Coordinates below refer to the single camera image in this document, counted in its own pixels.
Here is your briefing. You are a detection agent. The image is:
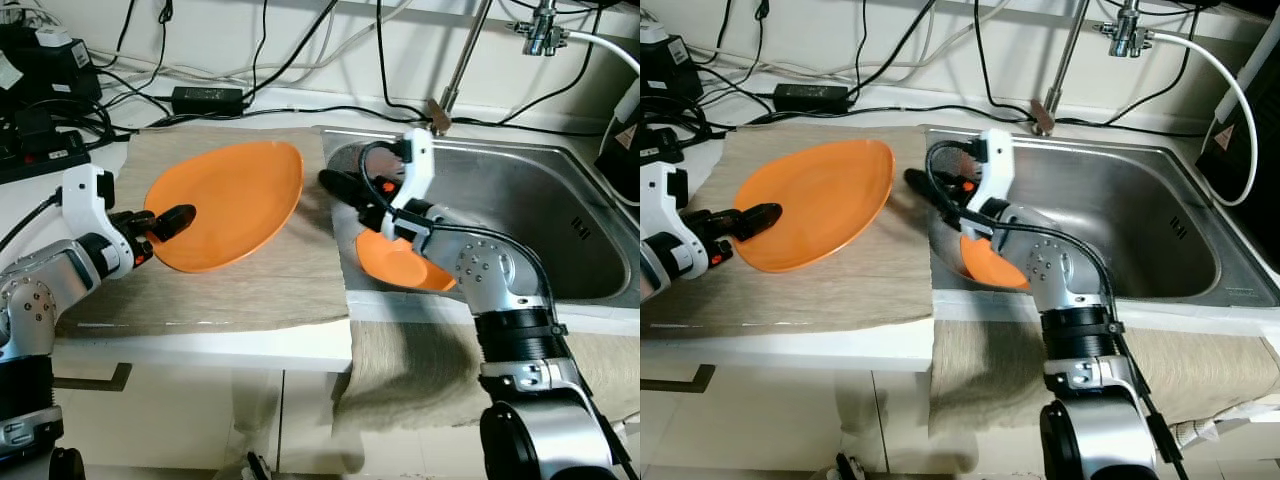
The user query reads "black power strip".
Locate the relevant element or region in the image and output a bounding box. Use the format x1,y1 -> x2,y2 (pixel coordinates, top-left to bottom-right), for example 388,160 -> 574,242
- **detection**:
0,128 -> 92,187
640,118 -> 693,167

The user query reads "chrome water valve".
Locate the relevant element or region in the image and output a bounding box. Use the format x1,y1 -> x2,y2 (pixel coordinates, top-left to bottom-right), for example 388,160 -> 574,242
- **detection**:
1102,0 -> 1158,57
513,0 -> 572,57

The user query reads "black electronic device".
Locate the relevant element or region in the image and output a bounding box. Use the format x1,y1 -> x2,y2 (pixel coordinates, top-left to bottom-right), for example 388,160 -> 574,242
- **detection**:
0,28 -> 102,113
640,25 -> 717,103

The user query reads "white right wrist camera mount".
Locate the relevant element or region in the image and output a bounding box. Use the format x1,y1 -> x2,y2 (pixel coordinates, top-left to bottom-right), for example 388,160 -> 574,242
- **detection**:
384,127 -> 437,238
974,127 -> 1017,219

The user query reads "black appliance with warning label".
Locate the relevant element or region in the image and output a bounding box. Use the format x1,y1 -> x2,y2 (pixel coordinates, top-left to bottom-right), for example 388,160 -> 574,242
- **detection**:
1196,38 -> 1280,243
596,78 -> 641,198

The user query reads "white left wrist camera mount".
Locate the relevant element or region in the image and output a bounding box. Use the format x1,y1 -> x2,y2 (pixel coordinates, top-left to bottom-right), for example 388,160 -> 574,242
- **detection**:
60,164 -> 133,278
640,162 -> 713,281

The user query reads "stainless steel sink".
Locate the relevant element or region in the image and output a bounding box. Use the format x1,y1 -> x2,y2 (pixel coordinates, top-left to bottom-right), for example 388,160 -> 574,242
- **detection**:
320,127 -> 641,308
924,124 -> 1280,308

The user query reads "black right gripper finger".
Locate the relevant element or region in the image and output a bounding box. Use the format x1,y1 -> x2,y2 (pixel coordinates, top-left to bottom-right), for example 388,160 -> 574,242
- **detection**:
903,168 -> 963,213
318,168 -> 386,213

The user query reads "orange plastic plate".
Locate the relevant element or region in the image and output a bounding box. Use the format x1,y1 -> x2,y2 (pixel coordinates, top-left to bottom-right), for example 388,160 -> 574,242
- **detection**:
144,140 -> 305,275
731,138 -> 895,275

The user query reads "orange plastic bowl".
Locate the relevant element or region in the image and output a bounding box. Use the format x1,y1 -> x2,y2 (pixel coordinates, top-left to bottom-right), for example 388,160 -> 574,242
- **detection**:
959,232 -> 1032,292
355,228 -> 457,294

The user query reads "black adapter cable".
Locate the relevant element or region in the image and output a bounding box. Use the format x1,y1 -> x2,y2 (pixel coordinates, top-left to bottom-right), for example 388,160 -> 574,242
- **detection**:
243,98 -> 441,127
848,96 -> 1041,125

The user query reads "black power adapter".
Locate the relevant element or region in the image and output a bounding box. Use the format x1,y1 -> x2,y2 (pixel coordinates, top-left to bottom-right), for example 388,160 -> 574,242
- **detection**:
171,85 -> 247,115
774,82 -> 852,112

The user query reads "steel faucet pipe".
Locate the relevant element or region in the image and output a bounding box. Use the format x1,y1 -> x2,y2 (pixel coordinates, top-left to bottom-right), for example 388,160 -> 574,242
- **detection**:
427,0 -> 494,134
1033,0 -> 1092,137

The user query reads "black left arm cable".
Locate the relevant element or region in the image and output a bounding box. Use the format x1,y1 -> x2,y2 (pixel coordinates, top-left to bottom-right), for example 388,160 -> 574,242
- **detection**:
0,194 -> 64,253

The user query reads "white water hose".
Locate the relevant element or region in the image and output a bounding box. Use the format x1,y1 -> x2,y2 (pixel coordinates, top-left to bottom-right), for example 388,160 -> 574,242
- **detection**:
1150,30 -> 1260,208
565,30 -> 641,77

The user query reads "black wall cable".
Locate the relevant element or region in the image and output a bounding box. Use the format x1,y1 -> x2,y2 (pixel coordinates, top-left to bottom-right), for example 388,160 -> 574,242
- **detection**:
971,0 -> 1201,139
374,0 -> 601,139

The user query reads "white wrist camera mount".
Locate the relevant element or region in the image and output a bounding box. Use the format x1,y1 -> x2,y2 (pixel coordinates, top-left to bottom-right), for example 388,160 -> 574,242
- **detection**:
384,127 -> 437,238
974,127 -> 1017,219
640,162 -> 713,281
60,164 -> 133,278

